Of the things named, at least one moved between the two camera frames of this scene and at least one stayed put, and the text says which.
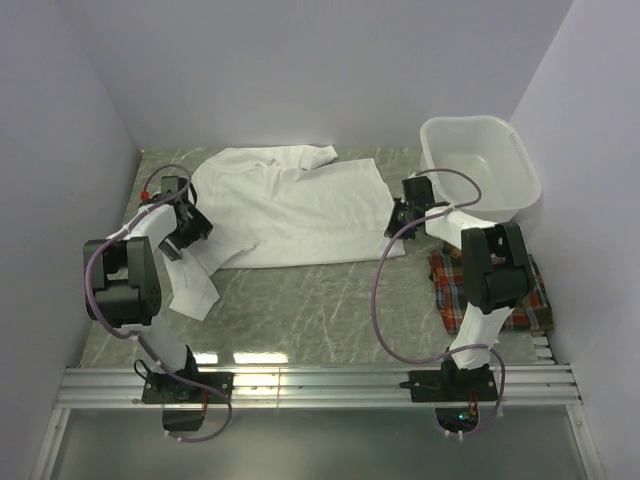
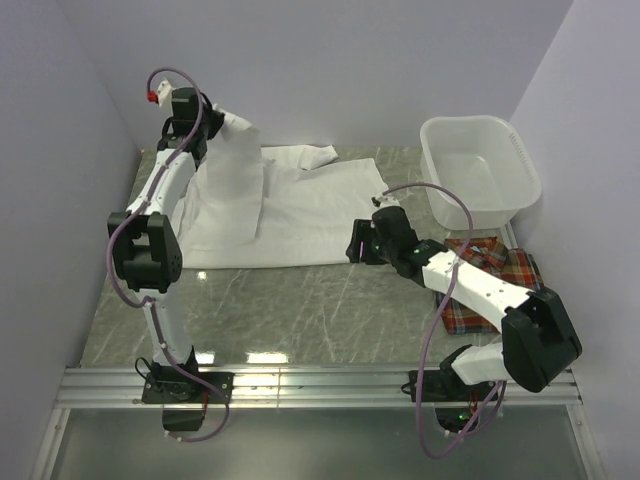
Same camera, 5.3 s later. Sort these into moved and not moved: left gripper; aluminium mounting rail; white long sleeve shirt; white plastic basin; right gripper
Moved: white long sleeve shirt; right gripper; left gripper
Not moved: aluminium mounting rail; white plastic basin
